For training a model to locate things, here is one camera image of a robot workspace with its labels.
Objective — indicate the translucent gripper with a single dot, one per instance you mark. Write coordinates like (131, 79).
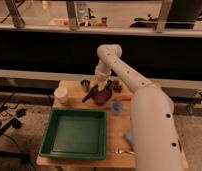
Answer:
(103, 83)

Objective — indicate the black brush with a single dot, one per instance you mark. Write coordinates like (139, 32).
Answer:
(90, 93)

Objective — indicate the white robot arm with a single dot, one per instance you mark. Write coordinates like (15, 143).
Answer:
(156, 142)

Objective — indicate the purple bowl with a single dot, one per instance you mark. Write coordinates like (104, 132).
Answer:
(100, 97)

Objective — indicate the bunch of dark grapes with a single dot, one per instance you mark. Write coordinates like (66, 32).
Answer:
(117, 87)

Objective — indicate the orange carrot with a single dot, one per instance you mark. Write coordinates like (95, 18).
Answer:
(122, 98)

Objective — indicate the small metal cup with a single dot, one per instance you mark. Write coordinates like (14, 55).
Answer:
(85, 84)

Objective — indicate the white paper cup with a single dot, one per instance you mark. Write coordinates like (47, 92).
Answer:
(61, 94)

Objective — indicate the blue sponge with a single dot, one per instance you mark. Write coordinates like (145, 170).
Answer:
(128, 138)

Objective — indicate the green plastic tray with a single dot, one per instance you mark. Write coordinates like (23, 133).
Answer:
(75, 134)

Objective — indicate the metal fork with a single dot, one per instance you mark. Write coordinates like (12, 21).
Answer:
(121, 151)

